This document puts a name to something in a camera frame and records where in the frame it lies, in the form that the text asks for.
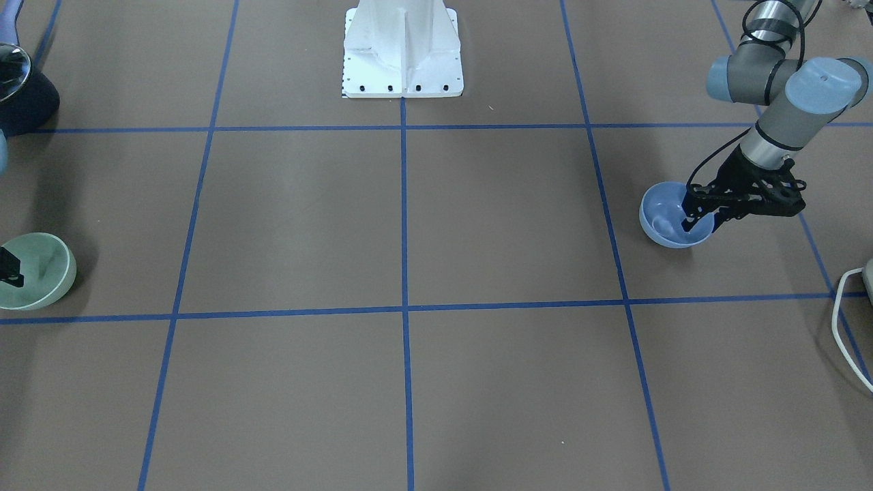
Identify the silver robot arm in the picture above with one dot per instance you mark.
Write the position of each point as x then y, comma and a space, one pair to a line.
799, 97

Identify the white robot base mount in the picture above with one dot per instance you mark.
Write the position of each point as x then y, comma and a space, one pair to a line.
401, 49

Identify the green bowl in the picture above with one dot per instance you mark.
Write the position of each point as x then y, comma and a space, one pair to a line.
49, 268

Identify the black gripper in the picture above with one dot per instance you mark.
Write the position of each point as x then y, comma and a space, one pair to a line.
733, 174

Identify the blue bowl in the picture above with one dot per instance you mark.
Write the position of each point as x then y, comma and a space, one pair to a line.
662, 216

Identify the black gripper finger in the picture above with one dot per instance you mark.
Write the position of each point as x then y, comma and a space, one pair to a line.
11, 269

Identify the dark blue pot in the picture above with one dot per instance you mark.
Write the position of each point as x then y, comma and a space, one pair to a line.
28, 97

